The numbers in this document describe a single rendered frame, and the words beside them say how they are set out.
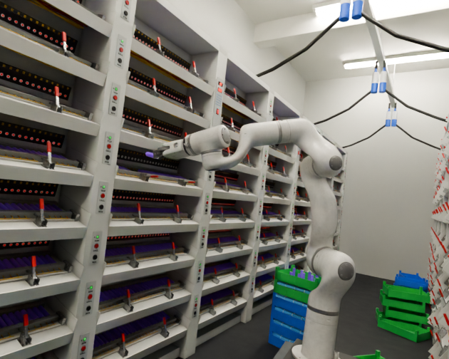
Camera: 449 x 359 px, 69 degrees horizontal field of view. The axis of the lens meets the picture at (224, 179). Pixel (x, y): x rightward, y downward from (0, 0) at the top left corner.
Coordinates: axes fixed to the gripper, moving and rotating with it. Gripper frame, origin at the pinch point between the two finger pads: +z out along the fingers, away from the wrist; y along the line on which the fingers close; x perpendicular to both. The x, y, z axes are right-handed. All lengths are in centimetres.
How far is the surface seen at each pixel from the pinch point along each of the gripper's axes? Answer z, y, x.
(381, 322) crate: -45, 194, -114
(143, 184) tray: 14.8, 5.0, -9.6
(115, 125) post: 9.3, -14.0, 11.3
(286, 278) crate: -8, 100, -65
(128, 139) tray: 11.0, -5.8, 7.6
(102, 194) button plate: 15.3, -16.3, -14.9
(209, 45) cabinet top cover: -4, 42, 68
